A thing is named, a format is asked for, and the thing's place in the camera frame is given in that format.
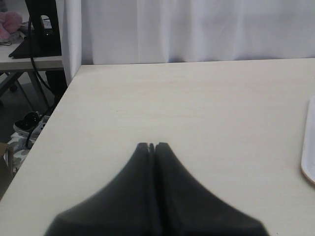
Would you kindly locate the white backdrop curtain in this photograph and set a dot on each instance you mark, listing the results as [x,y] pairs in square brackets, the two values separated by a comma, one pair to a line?
[163,31]

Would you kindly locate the pink plush toy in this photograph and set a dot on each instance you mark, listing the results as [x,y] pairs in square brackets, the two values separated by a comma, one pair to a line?
[10,22]

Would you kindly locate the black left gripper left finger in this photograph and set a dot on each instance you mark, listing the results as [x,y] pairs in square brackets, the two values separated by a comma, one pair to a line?
[124,207]

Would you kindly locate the white rectangular tray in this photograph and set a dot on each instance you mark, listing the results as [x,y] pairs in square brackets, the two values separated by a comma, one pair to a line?
[308,151]

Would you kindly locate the white side table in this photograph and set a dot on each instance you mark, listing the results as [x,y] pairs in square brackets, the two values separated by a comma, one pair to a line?
[16,67]

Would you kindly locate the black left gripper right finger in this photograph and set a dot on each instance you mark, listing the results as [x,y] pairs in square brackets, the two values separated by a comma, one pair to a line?
[189,209]

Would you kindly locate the black stand on side table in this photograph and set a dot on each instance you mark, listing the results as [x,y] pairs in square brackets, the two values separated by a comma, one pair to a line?
[44,38]

